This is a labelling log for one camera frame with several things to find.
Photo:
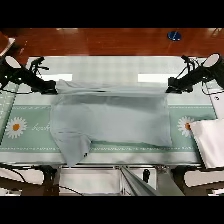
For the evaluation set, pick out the white garment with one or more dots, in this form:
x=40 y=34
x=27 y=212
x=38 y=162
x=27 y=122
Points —
x=210 y=143

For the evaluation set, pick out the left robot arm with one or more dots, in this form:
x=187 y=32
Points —
x=20 y=75

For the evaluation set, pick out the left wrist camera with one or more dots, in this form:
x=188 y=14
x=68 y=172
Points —
x=37 y=65

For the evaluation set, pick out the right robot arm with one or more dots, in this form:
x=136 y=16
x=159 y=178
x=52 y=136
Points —
x=208 y=68

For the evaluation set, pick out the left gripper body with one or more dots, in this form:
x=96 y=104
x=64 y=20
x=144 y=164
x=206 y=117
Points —
x=46 y=87

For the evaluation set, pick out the silver frame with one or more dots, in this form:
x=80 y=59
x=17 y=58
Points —
x=133 y=181

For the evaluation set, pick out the pale grey T-shirt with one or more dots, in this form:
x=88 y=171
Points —
x=113 y=120

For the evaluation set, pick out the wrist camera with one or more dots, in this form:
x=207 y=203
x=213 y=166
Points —
x=37 y=65
x=189 y=63

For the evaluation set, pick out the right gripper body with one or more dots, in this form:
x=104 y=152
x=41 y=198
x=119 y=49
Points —
x=178 y=85

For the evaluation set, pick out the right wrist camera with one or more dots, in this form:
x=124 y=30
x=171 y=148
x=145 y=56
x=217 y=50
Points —
x=189 y=63

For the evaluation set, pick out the blue round object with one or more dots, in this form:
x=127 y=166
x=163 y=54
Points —
x=174 y=35

